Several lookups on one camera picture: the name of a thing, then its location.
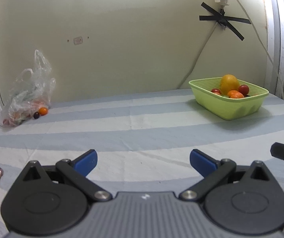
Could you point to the large yellow orange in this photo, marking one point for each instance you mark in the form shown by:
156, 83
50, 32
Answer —
227, 83

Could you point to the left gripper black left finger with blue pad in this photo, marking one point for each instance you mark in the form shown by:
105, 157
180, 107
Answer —
49, 199

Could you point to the dark red tomato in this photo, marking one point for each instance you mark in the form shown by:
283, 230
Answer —
216, 91

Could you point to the clear plastic bag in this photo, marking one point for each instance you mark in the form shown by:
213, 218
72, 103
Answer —
31, 90

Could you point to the light green plastic basket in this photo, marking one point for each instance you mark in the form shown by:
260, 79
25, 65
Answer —
223, 106

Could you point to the small orange fruit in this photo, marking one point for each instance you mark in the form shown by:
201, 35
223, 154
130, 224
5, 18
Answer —
43, 111

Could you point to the orange mandarin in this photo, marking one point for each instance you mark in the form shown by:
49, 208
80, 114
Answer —
234, 94

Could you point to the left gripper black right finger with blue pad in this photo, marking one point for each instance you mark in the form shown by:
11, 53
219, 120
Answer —
245, 200

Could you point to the black tape cross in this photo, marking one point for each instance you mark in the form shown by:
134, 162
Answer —
223, 20

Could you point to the red cherry tomato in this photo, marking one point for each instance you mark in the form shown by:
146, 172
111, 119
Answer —
244, 89

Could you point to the striped blue white cloth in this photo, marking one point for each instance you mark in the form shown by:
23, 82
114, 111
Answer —
143, 141

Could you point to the dark plum fruit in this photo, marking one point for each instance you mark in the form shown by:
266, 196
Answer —
36, 115

